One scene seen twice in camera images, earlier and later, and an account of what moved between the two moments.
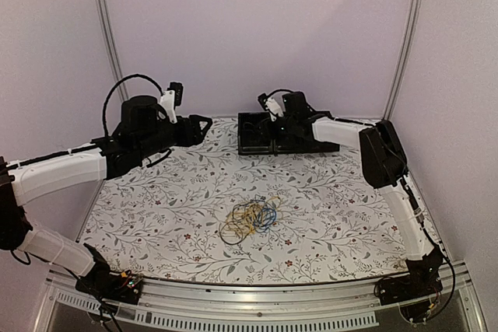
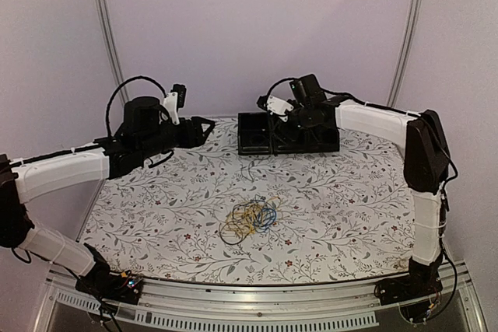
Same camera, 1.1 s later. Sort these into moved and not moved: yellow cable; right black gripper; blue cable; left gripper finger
Moved: right black gripper
Not moved: blue cable; left gripper finger; yellow cable
